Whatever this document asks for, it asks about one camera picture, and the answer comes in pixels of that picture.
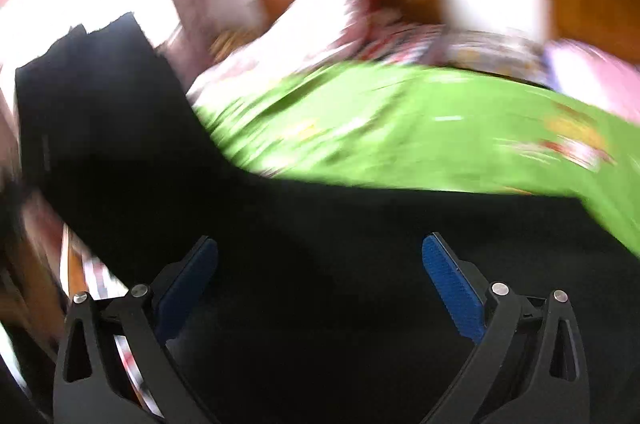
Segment black pants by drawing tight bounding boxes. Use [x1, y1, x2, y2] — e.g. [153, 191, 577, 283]
[16, 16, 639, 423]

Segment green cartoon bed sheet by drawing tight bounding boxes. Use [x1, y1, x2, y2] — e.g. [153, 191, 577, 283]
[186, 62, 639, 251]

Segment pink bed sheet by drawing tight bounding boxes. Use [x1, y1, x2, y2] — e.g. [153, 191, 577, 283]
[544, 40, 640, 124]

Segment plaid bed sheet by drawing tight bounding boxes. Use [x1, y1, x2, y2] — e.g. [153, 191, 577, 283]
[352, 22, 444, 65]

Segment tiger print plush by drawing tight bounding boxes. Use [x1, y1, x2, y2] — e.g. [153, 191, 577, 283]
[208, 28, 258, 64]

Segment pink floral quilt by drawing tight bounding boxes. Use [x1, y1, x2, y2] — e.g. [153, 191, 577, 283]
[186, 0, 370, 107]

